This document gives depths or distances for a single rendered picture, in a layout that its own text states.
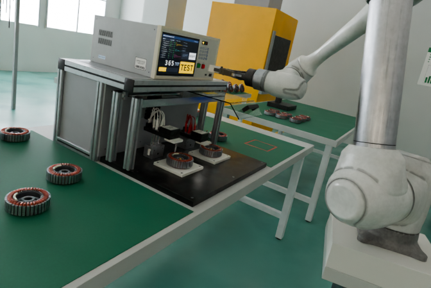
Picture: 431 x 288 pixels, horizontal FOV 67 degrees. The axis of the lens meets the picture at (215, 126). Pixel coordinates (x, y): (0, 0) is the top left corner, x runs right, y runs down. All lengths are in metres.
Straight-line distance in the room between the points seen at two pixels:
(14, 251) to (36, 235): 0.07
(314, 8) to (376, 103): 5.91
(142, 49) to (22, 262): 0.85
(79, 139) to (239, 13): 4.06
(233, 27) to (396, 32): 4.40
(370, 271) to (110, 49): 1.23
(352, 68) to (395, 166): 5.62
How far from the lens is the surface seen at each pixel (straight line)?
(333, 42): 1.27
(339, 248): 1.02
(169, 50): 1.35
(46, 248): 0.92
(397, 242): 1.10
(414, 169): 1.05
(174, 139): 1.37
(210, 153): 1.52
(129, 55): 1.41
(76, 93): 1.47
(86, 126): 1.43
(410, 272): 1.05
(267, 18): 5.00
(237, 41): 5.15
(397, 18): 0.93
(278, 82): 1.30
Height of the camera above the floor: 1.28
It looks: 14 degrees down
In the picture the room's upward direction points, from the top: 11 degrees clockwise
